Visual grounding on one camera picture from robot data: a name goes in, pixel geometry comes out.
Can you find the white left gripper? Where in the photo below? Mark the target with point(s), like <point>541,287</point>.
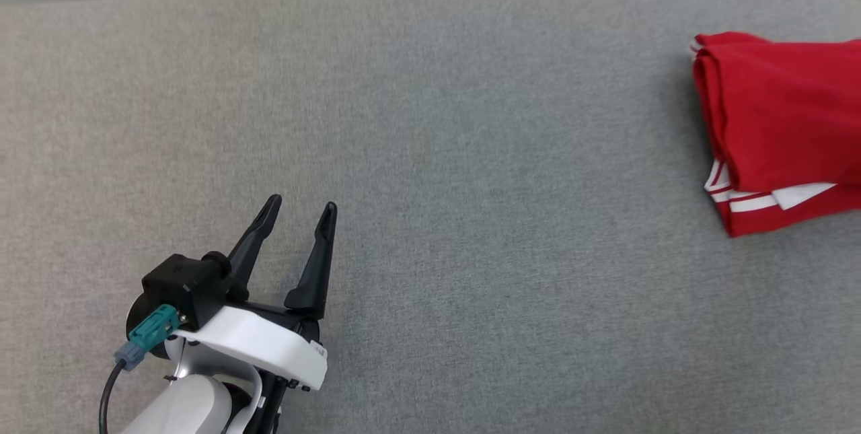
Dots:
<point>255,340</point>

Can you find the red Bulls 23 jersey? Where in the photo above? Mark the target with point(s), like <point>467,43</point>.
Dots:
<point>787,111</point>

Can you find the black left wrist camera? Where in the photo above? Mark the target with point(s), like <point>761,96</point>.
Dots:
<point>181,286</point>

